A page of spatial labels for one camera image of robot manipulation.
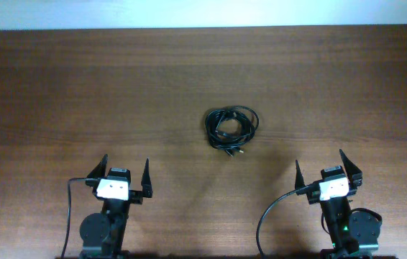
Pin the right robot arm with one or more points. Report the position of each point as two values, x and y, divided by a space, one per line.
354 232

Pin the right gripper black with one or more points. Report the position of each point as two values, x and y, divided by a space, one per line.
353 175

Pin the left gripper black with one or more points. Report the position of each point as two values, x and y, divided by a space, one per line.
134 196

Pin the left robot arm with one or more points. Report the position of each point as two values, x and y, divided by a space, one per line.
102 233

